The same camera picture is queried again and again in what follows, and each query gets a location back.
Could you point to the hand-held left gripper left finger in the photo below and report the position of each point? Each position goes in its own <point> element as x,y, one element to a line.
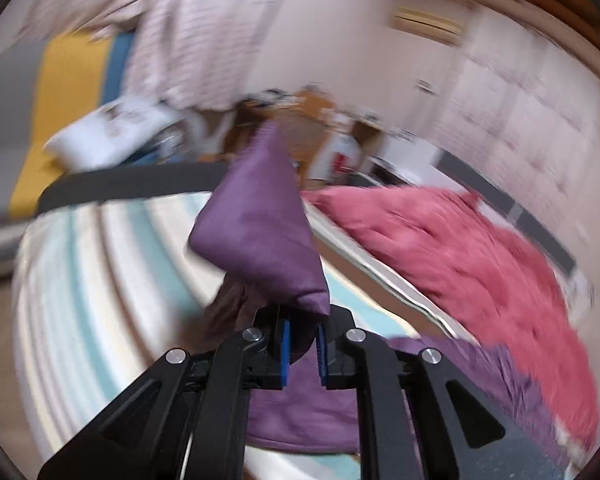
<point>282,352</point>

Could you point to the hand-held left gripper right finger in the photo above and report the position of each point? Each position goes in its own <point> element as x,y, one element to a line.
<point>322,355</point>

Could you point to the purple puffer jacket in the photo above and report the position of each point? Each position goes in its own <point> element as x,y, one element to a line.
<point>260,230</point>

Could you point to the red comforter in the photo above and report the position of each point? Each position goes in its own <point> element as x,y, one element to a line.
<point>455,260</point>

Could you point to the striped bed sheet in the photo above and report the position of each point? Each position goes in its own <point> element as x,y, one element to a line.
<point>105,285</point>

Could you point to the white bottle with red label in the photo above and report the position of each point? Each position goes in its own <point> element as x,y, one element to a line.
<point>337,157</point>

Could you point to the dark bed footboard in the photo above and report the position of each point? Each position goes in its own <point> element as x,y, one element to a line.
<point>130,182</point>

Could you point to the grey bed headboard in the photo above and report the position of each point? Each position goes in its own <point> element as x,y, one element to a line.
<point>505,200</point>

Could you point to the cardboard box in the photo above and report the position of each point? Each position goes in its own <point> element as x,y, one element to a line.
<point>325,115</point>

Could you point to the white printed pillow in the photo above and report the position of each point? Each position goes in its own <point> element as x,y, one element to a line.
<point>110,130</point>

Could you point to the patterned pink curtain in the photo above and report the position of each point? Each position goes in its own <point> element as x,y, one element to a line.
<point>190,35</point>
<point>530,110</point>

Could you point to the white wall outlet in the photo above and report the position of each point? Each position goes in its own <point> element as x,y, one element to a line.
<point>426,85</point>

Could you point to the wall air conditioner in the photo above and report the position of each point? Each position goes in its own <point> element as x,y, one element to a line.
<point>427,22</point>

